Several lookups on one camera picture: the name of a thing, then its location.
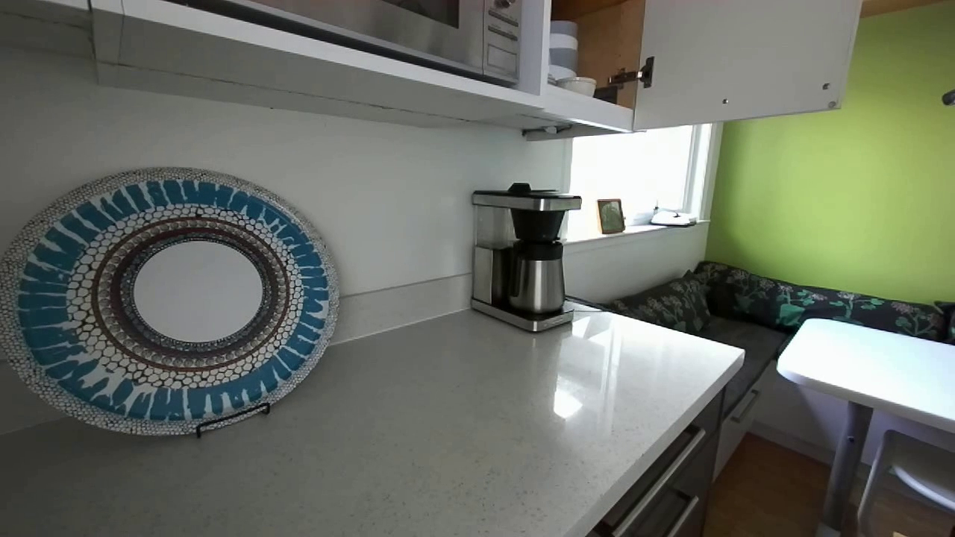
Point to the white cabinet door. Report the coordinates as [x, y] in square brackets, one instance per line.
[735, 60]

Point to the metal under-cabinet fixture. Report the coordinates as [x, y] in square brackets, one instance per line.
[543, 133]

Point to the metal door hinge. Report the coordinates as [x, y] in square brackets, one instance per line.
[635, 79]

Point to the white upper cabinet body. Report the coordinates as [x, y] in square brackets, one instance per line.
[247, 84]

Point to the steel black coffee maker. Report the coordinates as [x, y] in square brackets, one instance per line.
[538, 284]

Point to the white framed window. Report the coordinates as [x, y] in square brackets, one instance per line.
[635, 181]

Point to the dark patterned cushion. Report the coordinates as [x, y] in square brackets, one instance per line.
[674, 302]

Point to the flat white dish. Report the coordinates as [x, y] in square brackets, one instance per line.
[571, 84]

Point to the grey blue bowl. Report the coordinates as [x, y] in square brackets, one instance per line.
[561, 51]

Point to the small white bowl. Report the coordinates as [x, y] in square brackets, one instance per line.
[561, 27]

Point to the stainless steel microwave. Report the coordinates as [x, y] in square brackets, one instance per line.
[398, 26]

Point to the grey bench seat pad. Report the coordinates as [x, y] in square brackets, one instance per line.
[746, 345]

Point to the long floral bench cushion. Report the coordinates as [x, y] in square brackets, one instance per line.
[823, 299]

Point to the white table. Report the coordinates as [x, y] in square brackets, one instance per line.
[865, 363]

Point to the blue patterned decorative plate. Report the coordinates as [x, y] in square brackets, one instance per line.
[68, 299]

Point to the white chair with metal legs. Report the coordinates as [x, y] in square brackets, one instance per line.
[910, 479]

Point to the small picture frame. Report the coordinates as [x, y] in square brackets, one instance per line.
[610, 215]

